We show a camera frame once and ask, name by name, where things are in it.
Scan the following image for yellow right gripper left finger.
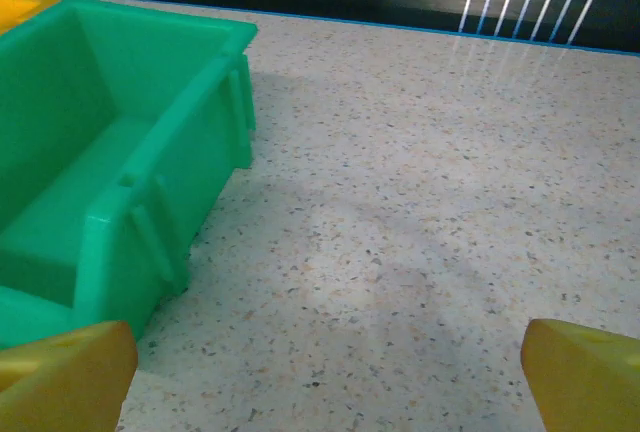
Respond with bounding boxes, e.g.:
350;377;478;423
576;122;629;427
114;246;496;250
0;320;140;432

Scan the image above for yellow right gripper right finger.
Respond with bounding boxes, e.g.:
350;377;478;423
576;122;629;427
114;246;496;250
520;318;640;432

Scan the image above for green plastic bin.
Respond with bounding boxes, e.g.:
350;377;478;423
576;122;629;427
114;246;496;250
0;0;259;351

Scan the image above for yellow plastic bin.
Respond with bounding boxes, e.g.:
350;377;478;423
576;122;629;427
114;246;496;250
0;0;61;36

